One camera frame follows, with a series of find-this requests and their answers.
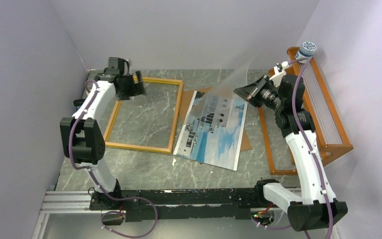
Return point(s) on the blue stapler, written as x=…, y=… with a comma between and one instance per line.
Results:
x=78, y=102

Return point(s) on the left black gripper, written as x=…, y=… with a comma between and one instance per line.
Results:
x=137, y=89

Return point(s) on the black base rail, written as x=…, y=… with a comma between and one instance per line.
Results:
x=139, y=205

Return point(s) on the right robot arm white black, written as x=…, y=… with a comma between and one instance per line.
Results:
x=317, y=206

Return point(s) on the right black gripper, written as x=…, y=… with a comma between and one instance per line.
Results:
x=249, y=91

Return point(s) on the brown frame backing board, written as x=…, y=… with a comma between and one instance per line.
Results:
x=186, y=102

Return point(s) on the small blue white jar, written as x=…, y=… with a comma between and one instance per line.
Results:
x=306, y=50

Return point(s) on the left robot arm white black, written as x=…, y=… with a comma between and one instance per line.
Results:
x=82, y=139

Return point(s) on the yellow wooden picture frame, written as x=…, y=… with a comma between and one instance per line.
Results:
x=176, y=109

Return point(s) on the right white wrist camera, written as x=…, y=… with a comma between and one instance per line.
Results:
x=278, y=72

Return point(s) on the building and sky photo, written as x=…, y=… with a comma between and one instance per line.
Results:
x=217, y=135

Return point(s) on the aluminium extrusion frame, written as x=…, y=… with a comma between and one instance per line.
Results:
x=73, y=202

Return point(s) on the clear transparent frame sheet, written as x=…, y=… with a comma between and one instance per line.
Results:
x=224, y=89

